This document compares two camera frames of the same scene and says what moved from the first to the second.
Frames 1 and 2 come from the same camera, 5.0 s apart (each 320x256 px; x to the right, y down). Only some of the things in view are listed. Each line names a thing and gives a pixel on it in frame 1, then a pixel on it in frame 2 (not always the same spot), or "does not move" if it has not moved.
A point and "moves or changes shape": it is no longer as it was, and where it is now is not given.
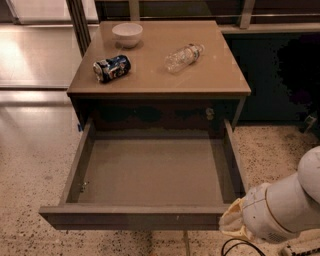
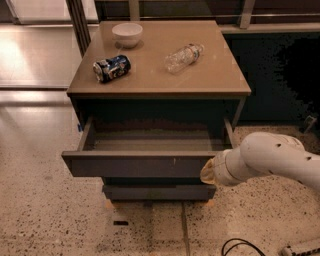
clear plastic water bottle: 183,58 does not move
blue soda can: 106,70 does not move
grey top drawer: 150,181 moves or changes shape
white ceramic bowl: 127,34 does not move
